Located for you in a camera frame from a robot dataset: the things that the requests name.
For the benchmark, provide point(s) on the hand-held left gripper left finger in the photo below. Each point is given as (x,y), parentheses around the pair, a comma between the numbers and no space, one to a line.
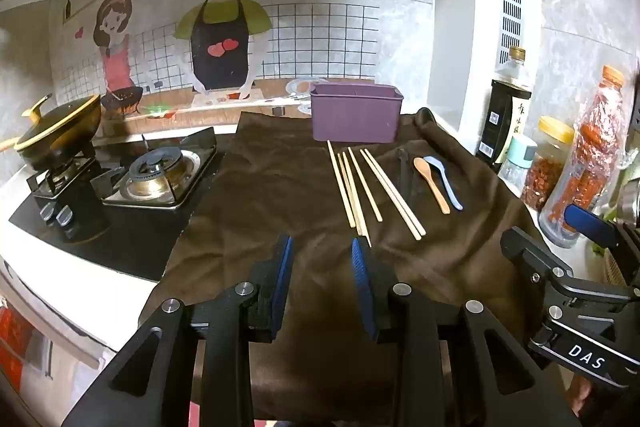
(285,267)

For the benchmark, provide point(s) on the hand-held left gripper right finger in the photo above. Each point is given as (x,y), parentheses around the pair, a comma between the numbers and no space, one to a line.
(361,277)

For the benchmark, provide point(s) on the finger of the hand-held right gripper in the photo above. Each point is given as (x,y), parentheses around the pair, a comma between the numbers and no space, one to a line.
(592,225)
(535,252)

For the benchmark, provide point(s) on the wooden chopstick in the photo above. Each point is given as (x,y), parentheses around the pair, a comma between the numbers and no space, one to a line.
(390,195)
(356,197)
(348,189)
(365,185)
(341,184)
(396,192)

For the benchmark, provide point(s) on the black spoon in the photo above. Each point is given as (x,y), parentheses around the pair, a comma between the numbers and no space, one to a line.
(401,172)

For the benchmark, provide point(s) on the wooden spoon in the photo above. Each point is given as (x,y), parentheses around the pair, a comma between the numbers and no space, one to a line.
(422,168)

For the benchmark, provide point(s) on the blue spoon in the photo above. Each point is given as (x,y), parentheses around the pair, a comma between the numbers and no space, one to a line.
(434,163)

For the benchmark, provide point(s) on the purple utensil holder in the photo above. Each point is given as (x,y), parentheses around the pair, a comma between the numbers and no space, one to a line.
(355,119)

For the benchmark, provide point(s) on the chili jar with yellow lid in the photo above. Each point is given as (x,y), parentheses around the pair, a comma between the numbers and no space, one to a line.
(547,167)

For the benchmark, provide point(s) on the brown cloth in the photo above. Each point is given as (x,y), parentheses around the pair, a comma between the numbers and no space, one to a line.
(280,187)

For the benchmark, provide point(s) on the plastic bottle with orange cap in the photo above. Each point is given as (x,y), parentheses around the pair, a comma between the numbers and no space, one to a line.
(590,142)

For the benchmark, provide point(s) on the jar with teal lid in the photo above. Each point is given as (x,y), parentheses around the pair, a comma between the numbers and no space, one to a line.
(517,167)

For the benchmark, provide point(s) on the black sauce bottle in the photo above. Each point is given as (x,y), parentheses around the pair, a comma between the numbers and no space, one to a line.
(507,127)

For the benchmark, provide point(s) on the black gas stove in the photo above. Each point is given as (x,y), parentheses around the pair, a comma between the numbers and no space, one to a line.
(125,217)

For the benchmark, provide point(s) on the white vented panel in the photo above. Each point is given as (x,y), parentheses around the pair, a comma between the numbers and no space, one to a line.
(511,7)

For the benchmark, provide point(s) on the black pot with yellow rim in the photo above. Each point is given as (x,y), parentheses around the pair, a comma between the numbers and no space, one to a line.
(55,132)

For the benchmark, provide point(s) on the cartoon wall sticker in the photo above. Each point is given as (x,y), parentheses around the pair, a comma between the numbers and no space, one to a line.
(220,22)

